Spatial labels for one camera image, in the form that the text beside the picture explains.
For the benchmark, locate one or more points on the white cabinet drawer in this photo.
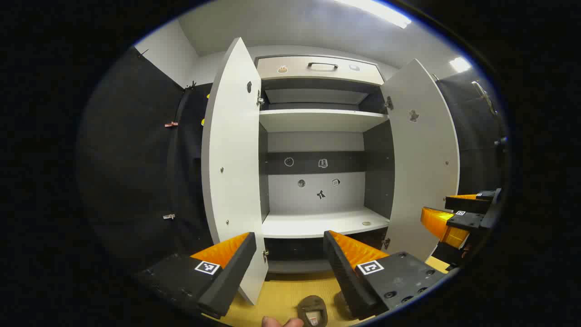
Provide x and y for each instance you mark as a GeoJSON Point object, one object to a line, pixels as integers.
{"type": "Point", "coordinates": [327, 77]}

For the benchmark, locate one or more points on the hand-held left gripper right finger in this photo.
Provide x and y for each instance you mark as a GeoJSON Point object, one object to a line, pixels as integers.
{"type": "Point", "coordinates": [342, 277]}

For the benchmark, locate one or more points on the brown fuzzy shoe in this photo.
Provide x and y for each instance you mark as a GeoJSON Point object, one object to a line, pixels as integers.
{"type": "Point", "coordinates": [308, 303]}

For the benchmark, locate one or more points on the long ceiling light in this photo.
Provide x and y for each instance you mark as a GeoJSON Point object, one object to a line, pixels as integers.
{"type": "Point", "coordinates": [376, 11]}

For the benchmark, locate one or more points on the metal stand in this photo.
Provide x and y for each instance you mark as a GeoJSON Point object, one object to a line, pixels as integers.
{"type": "Point", "coordinates": [482, 93]}

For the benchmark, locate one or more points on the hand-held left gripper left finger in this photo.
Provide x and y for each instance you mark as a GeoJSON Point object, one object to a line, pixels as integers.
{"type": "Point", "coordinates": [231, 277]}

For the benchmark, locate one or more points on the black backdrop cloth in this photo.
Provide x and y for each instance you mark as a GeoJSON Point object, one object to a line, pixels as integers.
{"type": "Point", "coordinates": [131, 159]}

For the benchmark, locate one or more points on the red clip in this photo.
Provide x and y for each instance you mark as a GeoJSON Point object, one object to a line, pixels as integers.
{"type": "Point", "coordinates": [171, 124]}

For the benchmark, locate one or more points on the white cabinet door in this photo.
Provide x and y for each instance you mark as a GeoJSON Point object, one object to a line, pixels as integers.
{"type": "Point", "coordinates": [231, 159]}
{"type": "Point", "coordinates": [426, 172]}

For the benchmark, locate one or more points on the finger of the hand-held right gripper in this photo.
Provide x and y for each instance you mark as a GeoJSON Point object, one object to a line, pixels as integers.
{"type": "Point", "coordinates": [467, 205]}
{"type": "Point", "coordinates": [442, 225]}

